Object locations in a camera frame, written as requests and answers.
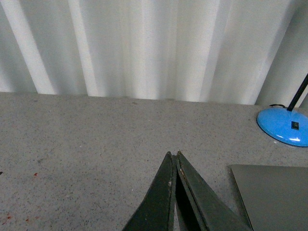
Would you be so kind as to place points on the white pleated curtain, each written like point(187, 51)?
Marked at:
point(227, 51)

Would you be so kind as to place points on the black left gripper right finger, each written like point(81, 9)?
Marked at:
point(200, 207)

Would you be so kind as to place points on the grey laptop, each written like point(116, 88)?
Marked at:
point(275, 197)

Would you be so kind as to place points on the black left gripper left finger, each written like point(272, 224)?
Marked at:
point(156, 211)

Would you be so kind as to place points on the blue desk lamp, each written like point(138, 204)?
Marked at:
point(284, 123)

